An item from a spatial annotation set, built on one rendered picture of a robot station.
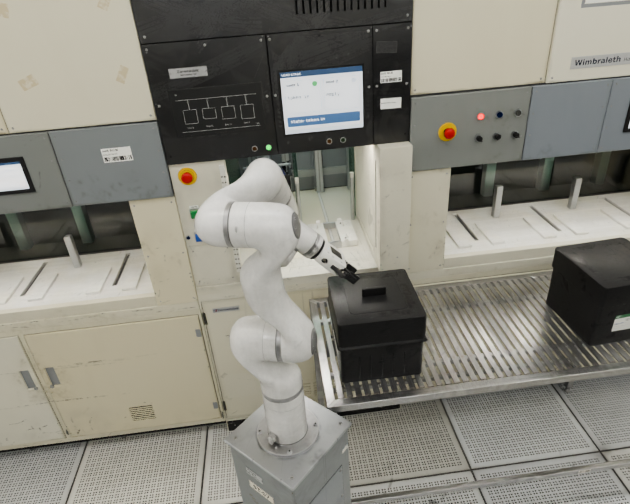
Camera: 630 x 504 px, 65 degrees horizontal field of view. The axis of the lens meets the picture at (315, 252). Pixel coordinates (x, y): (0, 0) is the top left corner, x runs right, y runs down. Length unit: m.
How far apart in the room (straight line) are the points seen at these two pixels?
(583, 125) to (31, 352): 2.41
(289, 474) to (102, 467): 1.39
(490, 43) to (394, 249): 0.81
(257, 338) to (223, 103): 0.85
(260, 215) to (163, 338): 1.32
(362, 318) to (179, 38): 1.06
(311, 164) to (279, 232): 1.82
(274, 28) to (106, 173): 0.77
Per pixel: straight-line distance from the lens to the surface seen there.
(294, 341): 1.25
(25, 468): 2.92
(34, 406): 2.67
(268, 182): 1.13
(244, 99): 1.77
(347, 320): 1.57
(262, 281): 1.12
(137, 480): 2.61
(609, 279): 1.92
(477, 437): 2.61
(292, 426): 1.50
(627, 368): 1.98
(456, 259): 2.19
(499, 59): 1.95
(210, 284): 2.08
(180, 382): 2.42
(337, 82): 1.78
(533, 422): 2.74
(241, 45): 1.74
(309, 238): 1.49
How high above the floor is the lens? 1.98
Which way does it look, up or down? 30 degrees down
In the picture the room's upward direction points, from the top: 4 degrees counter-clockwise
